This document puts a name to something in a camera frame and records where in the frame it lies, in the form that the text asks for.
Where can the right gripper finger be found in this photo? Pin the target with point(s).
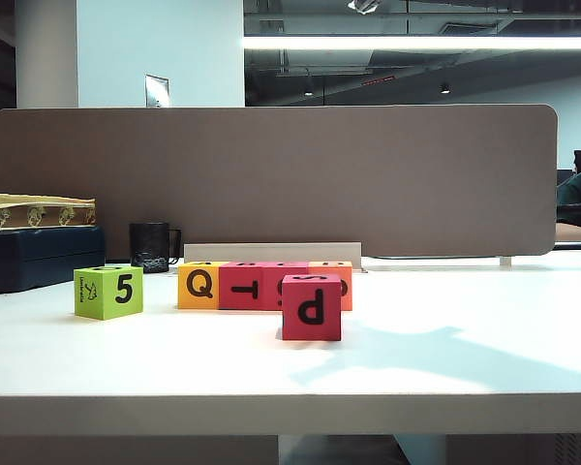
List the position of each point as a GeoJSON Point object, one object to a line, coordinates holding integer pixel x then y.
{"type": "Point", "coordinates": [364, 5]}

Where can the orange foam letter block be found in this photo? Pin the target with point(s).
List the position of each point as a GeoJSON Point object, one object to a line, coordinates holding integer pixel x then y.
{"type": "Point", "coordinates": [329, 269]}

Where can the pink foam block letter C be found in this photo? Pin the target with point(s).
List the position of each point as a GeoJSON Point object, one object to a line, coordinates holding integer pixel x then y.
{"type": "Point", "coordinates": [271, 281]}

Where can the pink foam block letter B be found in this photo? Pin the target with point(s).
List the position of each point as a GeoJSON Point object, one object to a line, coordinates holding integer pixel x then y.
{"type": "Point", "coordinates": [232, 302]}

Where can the yellow foam letter block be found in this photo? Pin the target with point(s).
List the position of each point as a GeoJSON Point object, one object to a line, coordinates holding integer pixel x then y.
{"type": "Point", "coordinates": [186, 302]}

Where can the pink foam block letter S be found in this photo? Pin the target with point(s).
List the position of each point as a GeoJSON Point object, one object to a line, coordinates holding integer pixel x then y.
{"type": "Point", "coordinates": [290, 331]}

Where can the green foam letter block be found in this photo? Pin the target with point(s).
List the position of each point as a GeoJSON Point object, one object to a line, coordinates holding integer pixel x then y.
{"type": "Point", "coordinates": [97, 300]}

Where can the long ceiling light strip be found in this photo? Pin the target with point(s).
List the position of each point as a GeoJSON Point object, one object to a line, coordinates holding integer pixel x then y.
{"type": "Point", "coordinates": [416, 42]}

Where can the red led sign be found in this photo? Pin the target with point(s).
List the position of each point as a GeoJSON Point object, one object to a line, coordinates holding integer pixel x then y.
{"type": "Point", "coordinates": [377, 80]}

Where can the brown desk divider panel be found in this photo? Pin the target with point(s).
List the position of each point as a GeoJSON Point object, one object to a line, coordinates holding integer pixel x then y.
{"type": "Point", "coordinates": [319, 179]}

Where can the white paper notice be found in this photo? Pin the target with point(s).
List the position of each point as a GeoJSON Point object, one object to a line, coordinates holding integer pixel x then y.
{"type": "Point", "coordinates": [156, 91]}

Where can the black chair armrest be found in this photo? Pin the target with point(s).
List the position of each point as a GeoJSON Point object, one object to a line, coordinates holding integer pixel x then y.
{"type": "Point", "coordinates": [569, 206]}

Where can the black mug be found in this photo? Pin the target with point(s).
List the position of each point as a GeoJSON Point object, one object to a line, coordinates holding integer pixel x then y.
{"type": "Point", "coordinates": [147, 247]}

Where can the colourful gold-edged tin box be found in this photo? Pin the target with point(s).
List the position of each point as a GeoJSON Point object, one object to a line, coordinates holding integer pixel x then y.
{"type": "Point", "coordinates": [39, 215]}

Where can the navy blue plastic case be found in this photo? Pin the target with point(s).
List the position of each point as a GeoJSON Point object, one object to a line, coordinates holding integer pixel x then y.
{"type": "Point", "coordinates": [39, 261]}

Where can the grey vent grille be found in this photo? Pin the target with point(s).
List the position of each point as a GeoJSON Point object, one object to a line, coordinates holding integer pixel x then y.
{"type": "Point", "coordinates": [573, 450]}

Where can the white divider foot bracket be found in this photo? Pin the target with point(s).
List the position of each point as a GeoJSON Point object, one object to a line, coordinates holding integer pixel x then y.
{"type": "Point", "coordinates": [506, 260]}

